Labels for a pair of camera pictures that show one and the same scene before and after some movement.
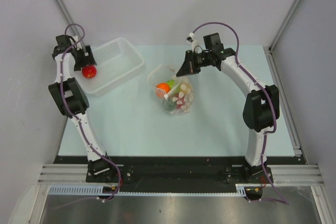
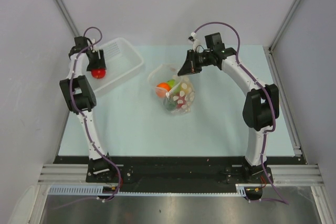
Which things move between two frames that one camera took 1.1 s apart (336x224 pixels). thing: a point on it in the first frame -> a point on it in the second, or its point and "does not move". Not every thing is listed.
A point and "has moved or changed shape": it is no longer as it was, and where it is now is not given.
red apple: x=89 y=71 has moved or changed shape
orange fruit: x=161 y=88 does not move
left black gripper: x=87 y=60 -> x=100 y=63
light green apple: x=171 y=82 does not move
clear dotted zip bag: x=176 y=93 does not move
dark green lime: x=169 y=105 does not move
